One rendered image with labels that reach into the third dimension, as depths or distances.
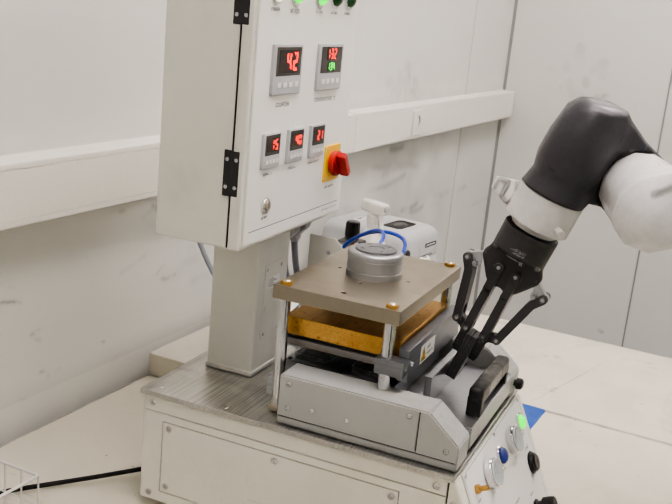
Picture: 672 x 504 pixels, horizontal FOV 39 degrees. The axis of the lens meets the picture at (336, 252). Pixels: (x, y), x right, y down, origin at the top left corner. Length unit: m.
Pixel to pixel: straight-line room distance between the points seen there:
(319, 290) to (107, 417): 0.59
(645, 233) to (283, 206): 0.49
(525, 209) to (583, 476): 0.61
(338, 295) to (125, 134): 0.62
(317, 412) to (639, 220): 0.47
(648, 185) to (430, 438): 0.40
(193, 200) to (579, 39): 2.58
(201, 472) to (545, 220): 0.58
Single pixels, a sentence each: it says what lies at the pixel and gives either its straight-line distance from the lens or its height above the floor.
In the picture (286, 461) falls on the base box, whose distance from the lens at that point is 1.29.
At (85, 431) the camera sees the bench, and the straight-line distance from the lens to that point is 1.66.
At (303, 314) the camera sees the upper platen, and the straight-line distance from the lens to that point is 1.31.
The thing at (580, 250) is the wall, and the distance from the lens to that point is 3.74.
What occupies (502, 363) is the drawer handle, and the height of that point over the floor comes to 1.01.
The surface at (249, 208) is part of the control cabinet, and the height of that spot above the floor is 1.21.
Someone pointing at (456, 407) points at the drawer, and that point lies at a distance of 1.30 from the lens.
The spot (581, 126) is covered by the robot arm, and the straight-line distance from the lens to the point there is 1.19.
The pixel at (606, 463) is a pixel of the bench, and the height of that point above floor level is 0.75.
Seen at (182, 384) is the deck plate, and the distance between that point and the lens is 1.39.
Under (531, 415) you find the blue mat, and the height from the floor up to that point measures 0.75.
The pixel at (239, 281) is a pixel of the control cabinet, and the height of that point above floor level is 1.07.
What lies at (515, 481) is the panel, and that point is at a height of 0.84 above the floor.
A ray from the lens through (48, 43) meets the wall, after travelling 1.55.
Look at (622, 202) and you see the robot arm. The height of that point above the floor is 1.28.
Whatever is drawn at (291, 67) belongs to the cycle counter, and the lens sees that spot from 1.28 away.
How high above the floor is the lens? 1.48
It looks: 15 degrees down
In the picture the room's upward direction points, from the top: 6 degrees clockwise
